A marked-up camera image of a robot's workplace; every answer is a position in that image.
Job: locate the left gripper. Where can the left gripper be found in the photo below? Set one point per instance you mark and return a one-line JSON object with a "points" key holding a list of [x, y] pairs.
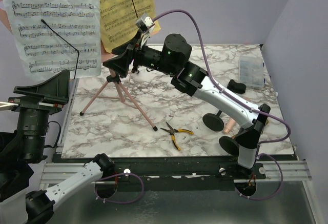
{"points": [[56, 89]]}

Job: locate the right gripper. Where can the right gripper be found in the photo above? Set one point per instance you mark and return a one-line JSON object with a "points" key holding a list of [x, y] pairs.
{"points": [[132, 55]]}

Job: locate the yellow sheet music page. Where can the yellow sheet music page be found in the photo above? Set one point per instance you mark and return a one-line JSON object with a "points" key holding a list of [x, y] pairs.
{"points": [[117, 20]]}

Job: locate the white sheet music page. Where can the white sheet music page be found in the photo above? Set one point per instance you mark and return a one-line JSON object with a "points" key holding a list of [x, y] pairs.
{"points": [[56, 35]]}

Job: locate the pink toy microphone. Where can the pink toy microphone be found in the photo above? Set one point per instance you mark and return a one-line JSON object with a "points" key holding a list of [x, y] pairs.
{"points": [[229, 126]]}

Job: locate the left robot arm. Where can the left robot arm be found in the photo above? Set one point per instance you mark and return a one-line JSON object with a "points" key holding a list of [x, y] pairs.
{"points": [[25, 146]]}

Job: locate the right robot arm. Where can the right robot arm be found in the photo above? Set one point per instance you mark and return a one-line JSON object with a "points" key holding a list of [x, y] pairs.
{"points": [[191, 79]]}

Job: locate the clear plastic parts box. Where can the clear plastic parts box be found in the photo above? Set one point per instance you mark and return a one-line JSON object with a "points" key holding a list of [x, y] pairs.
{"points": [[251, 71]]}

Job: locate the black mic stand front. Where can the black mic stand front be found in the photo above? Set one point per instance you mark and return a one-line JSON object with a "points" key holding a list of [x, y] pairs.
{"points": [[229, 144]]}

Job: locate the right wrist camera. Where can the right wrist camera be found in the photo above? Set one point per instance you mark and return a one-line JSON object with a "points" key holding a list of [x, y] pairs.
{"points": [[145, 24]]}

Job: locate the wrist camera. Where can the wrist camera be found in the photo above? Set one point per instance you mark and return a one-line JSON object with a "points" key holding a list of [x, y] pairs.
{"points": [[7, 106], [145, 24]]}

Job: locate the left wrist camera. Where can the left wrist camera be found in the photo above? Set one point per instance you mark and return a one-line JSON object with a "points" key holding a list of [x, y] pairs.
{"points": [[7, 106]]}

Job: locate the yellow handled pliers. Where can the yellow handled pliers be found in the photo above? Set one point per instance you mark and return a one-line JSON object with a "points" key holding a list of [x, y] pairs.
{"points": [[172, 131]]}

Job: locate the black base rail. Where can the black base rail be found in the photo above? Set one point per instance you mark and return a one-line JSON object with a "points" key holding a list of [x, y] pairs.
{"points": [[180, 173]]}

